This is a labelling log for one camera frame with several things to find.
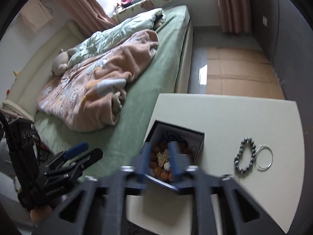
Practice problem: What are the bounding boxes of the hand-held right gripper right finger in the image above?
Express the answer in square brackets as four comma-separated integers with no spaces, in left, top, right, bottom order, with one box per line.
[169,141,286,235]

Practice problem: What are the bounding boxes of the silver bangle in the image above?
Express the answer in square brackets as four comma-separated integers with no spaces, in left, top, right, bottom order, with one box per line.
[256,146,274,170]

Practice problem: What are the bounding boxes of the pink fleece blanket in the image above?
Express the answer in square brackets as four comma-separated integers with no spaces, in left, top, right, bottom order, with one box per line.
[37,29,159,131]

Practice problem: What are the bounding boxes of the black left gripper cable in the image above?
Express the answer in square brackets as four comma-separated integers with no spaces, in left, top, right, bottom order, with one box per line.
[0,111,17,157]

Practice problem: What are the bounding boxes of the white side table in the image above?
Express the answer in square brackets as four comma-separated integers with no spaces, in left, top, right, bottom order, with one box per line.
[125,93,306,234]

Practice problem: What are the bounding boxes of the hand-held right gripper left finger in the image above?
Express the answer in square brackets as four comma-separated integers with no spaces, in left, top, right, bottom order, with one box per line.
[32,143,152,235]

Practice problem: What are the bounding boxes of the bed with green sheet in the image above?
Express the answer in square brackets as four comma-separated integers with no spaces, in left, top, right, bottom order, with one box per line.
[2,5,193,157]

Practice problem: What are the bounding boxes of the person's left hand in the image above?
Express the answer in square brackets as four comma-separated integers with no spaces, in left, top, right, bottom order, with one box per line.
[31,206,53,224]

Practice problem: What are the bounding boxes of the black jewelry box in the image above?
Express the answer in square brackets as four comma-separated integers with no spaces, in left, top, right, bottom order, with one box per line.
[142,120,205,196]

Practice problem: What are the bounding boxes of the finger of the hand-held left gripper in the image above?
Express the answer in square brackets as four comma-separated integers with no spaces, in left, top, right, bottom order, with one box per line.
[76,148,103,170]
[57,142,89,163]

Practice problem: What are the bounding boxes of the beige plush toy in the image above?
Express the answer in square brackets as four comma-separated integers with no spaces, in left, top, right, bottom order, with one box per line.
[51,48,74,76]

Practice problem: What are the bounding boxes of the grey bead bracelet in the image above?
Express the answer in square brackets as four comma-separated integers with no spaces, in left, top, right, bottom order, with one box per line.
[234,137,257,173]

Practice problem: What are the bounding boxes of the reddish brown bead bracelet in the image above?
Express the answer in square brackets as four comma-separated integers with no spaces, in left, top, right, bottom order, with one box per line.
[150,139,189,183]

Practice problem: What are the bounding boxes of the light green quilt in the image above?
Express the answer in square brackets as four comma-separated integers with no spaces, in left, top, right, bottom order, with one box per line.
[67,8,166,68]

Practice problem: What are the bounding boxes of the cardboard floor sheets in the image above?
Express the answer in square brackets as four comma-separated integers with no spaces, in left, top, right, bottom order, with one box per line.
[205,47,285,100]

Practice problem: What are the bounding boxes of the dark grey wardrobe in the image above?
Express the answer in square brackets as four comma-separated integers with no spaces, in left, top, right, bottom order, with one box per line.
[249,0,313,118]

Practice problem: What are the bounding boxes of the white hair accessory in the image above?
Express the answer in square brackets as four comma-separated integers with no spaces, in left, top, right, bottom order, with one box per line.
[156,149,172,170]

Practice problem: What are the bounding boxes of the pink curtain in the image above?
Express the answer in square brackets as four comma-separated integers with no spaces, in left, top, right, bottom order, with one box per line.
[46,0,118,33]
[211,0,252,33]

